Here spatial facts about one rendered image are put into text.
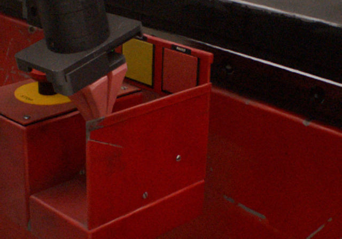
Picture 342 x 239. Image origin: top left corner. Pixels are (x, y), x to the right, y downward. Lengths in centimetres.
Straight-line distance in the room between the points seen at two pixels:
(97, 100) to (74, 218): 11
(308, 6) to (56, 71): 31
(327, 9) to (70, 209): 33
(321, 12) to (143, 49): 19
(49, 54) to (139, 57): 17
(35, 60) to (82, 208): 16
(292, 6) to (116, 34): 22
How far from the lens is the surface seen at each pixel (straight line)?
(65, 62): 60
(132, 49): 77
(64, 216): 68
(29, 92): 77
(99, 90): 63
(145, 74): 77
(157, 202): 71
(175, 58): 73
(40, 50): 64
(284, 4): 78
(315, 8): 77
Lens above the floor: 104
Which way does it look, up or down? 21 degrees down
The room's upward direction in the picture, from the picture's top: 2 degrees clockwise
